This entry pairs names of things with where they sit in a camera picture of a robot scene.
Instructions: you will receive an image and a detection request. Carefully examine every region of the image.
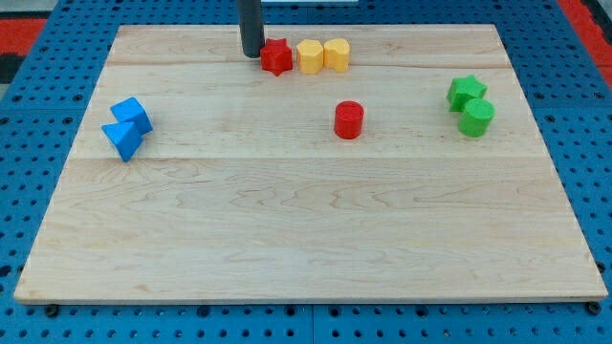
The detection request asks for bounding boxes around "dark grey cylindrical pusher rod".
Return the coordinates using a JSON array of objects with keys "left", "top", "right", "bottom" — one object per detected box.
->
[{"left": 237, "top": 0, "right": 265, "bottom": 58}]

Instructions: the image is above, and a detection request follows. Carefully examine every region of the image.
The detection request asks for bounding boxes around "red star block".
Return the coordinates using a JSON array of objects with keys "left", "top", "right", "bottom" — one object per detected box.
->
[{"left": 260, "top": 38, "right": 293, "bottom": 76}]

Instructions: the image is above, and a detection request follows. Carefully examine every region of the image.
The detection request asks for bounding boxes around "green star block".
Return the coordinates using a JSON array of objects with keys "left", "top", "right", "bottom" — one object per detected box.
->
[{"left": 447, "top": 75, "right": 488, "bottom": 112}]

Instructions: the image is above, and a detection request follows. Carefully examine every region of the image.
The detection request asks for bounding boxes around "yellow hexagon block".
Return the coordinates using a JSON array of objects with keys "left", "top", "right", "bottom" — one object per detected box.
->
[{"left": 296, "top": 39, "right": 324, "bottom": 75}]

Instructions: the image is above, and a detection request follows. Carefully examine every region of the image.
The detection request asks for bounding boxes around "yellow heart block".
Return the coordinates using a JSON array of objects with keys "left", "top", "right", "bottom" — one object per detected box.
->
[{"left": 323, "top": 38, "right": 351, "bottom": 73}]

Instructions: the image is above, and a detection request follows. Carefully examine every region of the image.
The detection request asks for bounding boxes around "red cylinder block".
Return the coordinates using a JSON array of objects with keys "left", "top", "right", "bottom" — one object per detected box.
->
[{"left": 334, "top": 100, "right": 364, "bottom": 140}]

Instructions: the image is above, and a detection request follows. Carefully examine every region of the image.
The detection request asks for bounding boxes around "blue cube block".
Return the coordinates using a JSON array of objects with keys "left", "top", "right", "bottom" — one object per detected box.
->
[{"left": 110, "top": 97, "right": 153, "bottom": 135}]

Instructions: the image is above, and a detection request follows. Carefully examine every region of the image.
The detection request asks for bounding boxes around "blue triangle block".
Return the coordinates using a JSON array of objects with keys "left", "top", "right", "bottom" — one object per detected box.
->
[{"left": 101, "top": 121, "right": 142, "bottom": 162}]

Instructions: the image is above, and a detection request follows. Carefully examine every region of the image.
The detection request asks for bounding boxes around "light wooden board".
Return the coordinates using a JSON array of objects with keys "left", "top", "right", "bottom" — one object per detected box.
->
[{"left": 14, "top": 24, "right": 607, "bottom": 305}]

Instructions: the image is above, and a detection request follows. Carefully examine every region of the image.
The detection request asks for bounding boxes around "green cylinder block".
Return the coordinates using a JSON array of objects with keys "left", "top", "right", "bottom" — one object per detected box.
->
[{"left": 458, "top": 98, "right": 495, "bottom": 138}]

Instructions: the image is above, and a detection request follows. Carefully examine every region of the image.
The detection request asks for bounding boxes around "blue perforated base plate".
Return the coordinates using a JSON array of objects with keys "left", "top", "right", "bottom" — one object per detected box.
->
[{"left": 1, "top": 0, "right": 611, "bottom": 343}]

